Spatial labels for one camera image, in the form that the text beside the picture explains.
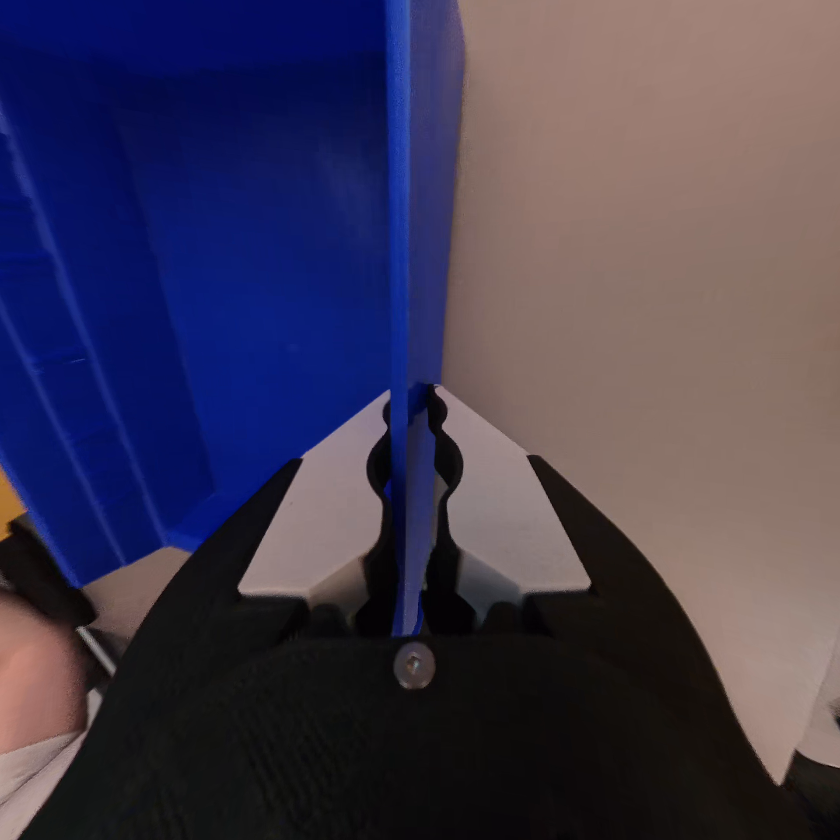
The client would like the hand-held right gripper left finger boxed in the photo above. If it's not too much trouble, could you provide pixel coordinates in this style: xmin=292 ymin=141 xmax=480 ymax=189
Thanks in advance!
xmin=236 ymin=388 xmax=396 ymax=637

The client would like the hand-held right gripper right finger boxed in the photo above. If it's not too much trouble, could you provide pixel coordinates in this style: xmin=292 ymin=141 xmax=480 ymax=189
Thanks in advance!
xmin=423 ymin=382 xmax=594 ymax=636

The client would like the blue plastic bin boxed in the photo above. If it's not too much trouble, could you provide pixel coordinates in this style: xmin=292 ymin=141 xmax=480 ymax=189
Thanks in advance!
xmin=0 ymin=0 xmax=468 ymax=639

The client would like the person's left forearm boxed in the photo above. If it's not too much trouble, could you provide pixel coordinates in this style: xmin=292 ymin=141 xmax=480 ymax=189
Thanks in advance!
xmin=0 ymin=591 xmax=89 ymax=756

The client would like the person's pale clothing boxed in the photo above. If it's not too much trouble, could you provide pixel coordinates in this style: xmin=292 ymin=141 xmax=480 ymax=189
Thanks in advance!
xmin=0 ymin=730 xmax=89 ymax=840

